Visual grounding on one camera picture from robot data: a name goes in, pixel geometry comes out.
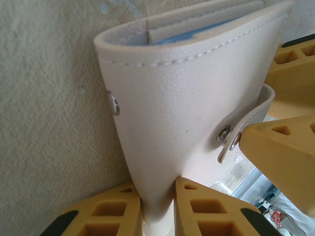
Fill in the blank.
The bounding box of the beige leather card holder wallet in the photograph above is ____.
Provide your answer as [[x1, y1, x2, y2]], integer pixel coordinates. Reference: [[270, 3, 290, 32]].
[[93, 0, 296, 236]]

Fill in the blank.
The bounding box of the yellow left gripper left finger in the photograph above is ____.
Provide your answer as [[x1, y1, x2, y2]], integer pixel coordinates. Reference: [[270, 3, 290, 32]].
[[58, 181, 144, 236]]

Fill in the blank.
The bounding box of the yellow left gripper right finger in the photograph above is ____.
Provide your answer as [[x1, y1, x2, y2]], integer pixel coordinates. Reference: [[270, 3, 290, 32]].
[[173, 177, 284, 236]]

